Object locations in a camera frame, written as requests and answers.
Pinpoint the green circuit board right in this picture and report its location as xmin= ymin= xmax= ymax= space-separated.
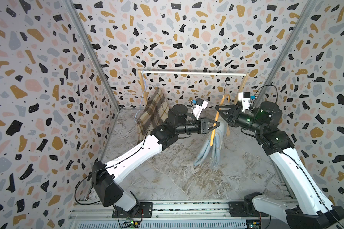
xmin=246 ymin=219 xmax=262 ymax=229

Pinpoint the wooden clothes rack frame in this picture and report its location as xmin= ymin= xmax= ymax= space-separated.
xmin=138 ymin=68 xmax=249 ymax=135

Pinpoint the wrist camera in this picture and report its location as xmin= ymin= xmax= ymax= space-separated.
xmin=238 ymin=92 xmax=252 ymax=113
xmin=192 ymin=98 xmax=208 ymax=120

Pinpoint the brown plaid fringed scarf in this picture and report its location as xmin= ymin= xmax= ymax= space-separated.
xmin=136 ymin=87 xmax=170 ymax=143

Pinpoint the blue plaid scarf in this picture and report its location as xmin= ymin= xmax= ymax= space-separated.
xmin=194 ymin=117 xmax=228 ymax=170

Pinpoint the aluminium corner post left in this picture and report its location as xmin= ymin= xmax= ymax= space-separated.
xmin=61 ymin=1 xmax=121 ymax=114

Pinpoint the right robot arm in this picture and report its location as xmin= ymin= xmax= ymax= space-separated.
xmin=216 ymin=101 xmax=344 ymax=229

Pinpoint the aluminium corner post right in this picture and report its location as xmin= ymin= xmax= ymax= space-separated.
xmin=254 ymin=0 xmax=316 ymax=107

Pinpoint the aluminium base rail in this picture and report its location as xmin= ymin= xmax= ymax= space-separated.
xmin=67 ymin=200 xmax=289 ymax=229

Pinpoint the white top rack rod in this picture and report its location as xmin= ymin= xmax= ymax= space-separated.
xmin=141 ymin=70 xmax=247 ymax=76

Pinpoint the aluminium corner post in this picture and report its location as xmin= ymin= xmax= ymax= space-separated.
xmin=254 ymin=0 xmax=316 ymax=107
xmin=61 ymin=1 xmax=121 ymax=114

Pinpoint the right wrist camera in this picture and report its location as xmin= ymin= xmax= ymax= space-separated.
xmin=238 ymin=92 xmax=252 ymax=113

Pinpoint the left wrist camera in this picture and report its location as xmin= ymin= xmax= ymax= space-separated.
xmin=192 ymin=98 xmax=208 ymax=120

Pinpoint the green circuit board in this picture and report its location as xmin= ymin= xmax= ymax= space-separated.
xmin=246 ymin=219 xmax=262 ymax=229
xmin=121 ymin=217 xmax=141 ymax=229

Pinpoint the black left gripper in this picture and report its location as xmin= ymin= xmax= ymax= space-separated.
xmin=175 ymin=117 xmax=220 ymax=136

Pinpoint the light blue wire hanger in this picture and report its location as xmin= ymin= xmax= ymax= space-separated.
xmin=134 ymin=70 xmax=158 ymax=123

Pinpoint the green circuit board left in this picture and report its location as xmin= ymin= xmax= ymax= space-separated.
xmin=121 ymin=217 xmax=141 ymax=229

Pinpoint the orange plastic hanger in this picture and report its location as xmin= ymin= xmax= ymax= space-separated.
xmin=210 ymin=83 xmax=230 ymax=147

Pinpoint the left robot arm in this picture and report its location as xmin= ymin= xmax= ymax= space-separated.
xmin=91 ymin=105 xmax=220 ymax=215

